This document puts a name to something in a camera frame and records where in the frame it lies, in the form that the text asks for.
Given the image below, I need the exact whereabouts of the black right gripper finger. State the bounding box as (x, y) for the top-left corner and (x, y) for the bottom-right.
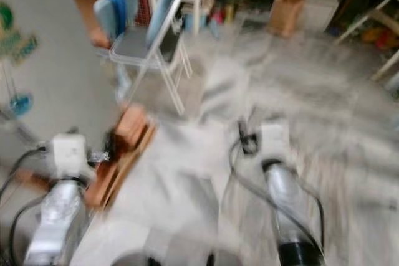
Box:
(236, 120), (252, 156)

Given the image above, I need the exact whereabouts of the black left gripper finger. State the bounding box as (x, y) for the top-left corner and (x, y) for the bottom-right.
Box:
(107, 129), (125, 162)

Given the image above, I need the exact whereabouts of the blue round fridge sticker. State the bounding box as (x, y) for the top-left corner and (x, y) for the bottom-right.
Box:
(9, 92), (34, 117)

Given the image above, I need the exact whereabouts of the white fridge door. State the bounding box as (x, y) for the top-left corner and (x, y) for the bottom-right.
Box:
(0, 0), (124, 170)

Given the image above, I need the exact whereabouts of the green yellow fridge sticker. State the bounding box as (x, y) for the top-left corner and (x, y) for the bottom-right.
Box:
(0, 3), (39, 62)

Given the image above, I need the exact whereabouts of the red clay brick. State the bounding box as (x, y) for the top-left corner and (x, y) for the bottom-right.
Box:
(115, 104), (150, 154)
(9, 168), (52, 193)

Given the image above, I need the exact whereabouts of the brown wooden board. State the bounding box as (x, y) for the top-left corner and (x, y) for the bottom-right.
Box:
(87, 123), (158, 212)

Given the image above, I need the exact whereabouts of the grey robot left leg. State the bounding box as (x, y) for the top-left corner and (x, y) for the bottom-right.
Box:
(128, 250), (169, 266)

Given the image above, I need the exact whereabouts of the grey robot leg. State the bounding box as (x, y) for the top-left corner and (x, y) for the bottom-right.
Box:
(128, 250), (169, 266)
(207, 252), (233, 266)

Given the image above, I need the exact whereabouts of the grey robot right leg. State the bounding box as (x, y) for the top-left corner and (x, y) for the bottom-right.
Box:
(207, 252), (233, 266)

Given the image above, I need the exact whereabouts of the brown paper bag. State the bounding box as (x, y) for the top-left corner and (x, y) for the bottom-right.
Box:
(266, 0), (306, 38)

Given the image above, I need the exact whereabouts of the white low cabinet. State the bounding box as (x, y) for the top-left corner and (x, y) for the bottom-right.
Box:
(215, 0), (344, 30)

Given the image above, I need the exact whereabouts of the yellow red toy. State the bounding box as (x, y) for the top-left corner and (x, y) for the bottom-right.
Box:
(358, 26), (399, 52)

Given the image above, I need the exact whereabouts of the beige plastic chair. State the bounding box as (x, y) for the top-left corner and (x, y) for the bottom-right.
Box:
(334, 0), (399, 80)

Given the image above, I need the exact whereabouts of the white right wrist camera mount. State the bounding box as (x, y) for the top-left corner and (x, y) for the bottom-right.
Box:
(259, 123), (291, 162)

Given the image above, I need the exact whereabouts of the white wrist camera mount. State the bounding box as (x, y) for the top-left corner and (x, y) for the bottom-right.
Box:
(259, 123), (291, 162)
(51, 133), (89, 178)

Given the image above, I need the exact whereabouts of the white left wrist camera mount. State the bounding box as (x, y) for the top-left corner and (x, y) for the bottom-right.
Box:
(51, 133), (89, 178)

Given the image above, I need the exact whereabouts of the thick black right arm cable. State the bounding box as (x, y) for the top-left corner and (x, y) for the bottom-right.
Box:
(229, 148), (319, 242)

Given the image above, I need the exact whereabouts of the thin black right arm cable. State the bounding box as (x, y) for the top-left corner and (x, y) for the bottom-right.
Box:
(302, 182), (327, 242)

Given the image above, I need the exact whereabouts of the light blue bundle blue strap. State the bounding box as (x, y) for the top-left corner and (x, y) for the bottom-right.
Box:
(94, 0), (140, 39)

